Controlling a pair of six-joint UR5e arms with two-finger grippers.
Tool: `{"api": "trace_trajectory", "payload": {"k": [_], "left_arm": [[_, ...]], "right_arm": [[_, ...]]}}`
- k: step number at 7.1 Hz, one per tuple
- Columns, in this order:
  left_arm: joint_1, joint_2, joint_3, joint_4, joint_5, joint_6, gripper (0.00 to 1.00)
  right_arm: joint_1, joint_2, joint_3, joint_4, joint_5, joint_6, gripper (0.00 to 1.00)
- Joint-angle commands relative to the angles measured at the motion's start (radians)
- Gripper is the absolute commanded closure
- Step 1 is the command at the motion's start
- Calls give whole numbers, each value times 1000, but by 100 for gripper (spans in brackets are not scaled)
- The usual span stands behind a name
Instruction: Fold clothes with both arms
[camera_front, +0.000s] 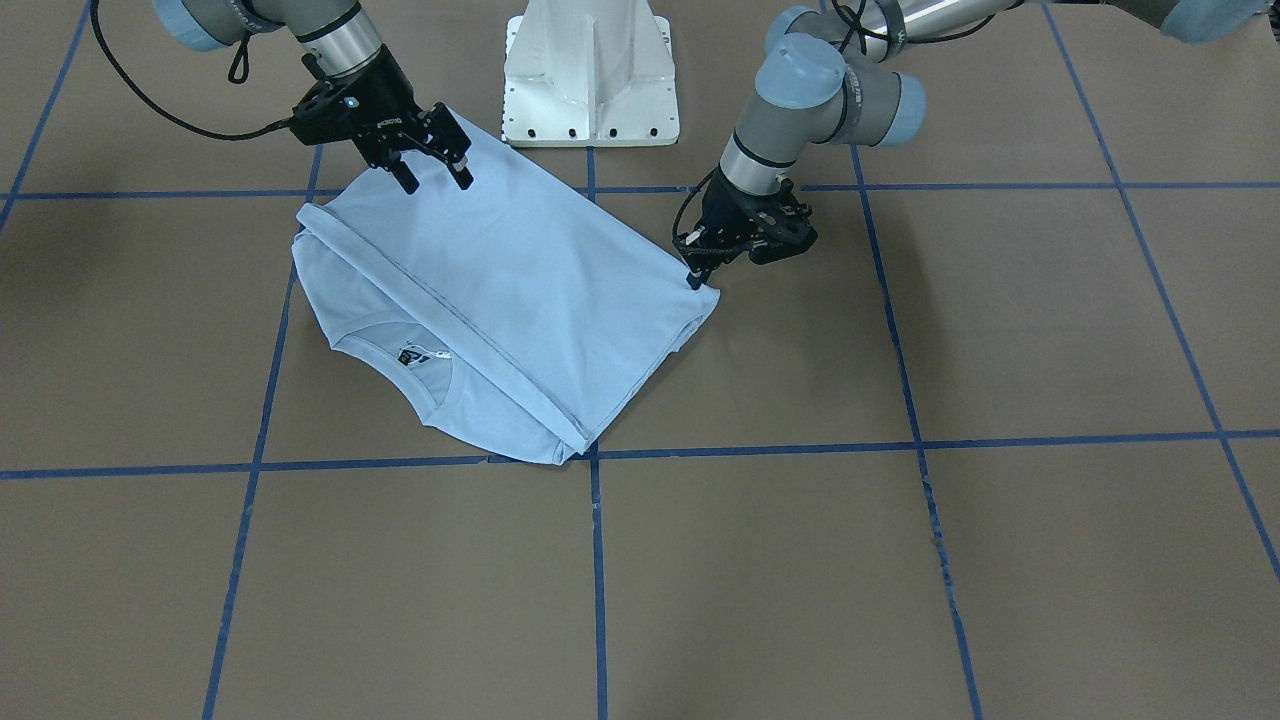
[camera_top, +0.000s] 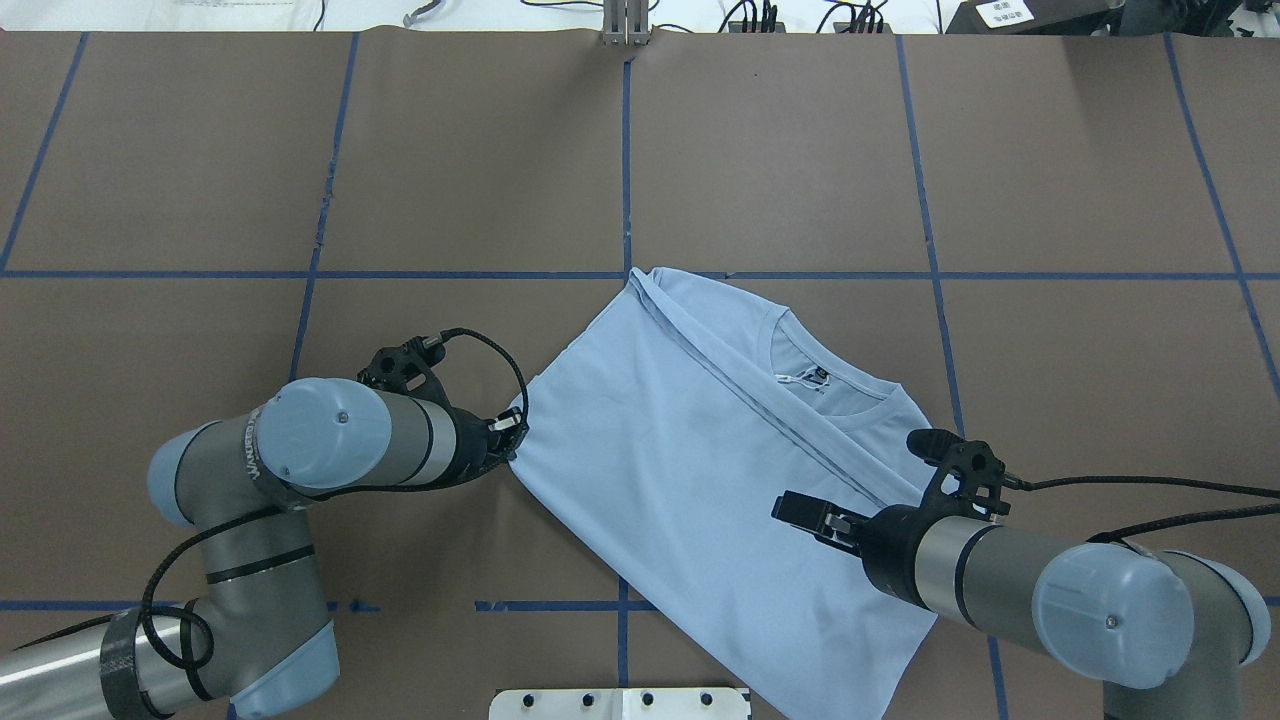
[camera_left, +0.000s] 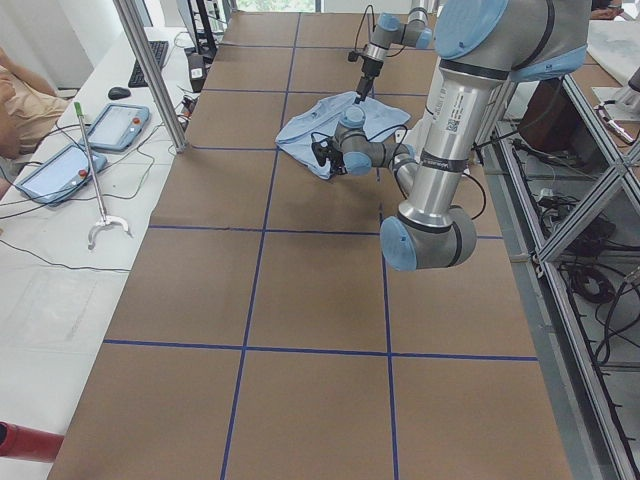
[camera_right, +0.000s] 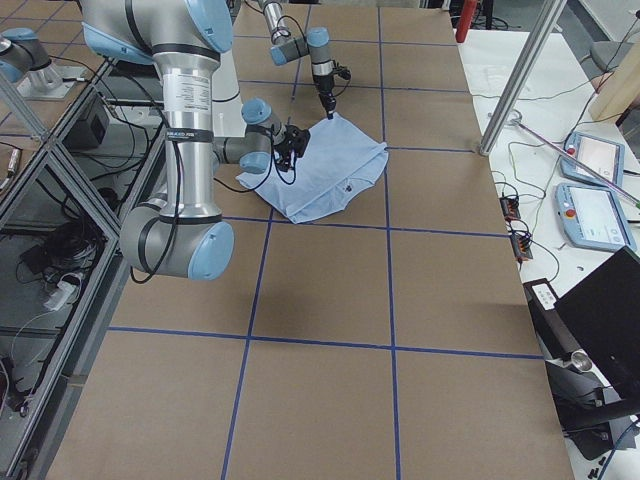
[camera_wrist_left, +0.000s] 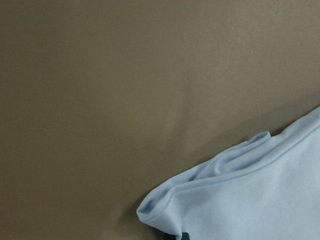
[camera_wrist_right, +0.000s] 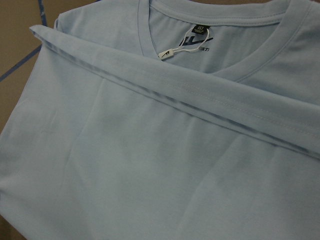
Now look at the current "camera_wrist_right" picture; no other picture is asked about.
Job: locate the light blue t-shirt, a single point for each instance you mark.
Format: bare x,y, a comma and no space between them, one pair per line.
108,142

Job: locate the white garment hang tag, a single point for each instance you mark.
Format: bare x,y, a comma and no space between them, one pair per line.
196,30

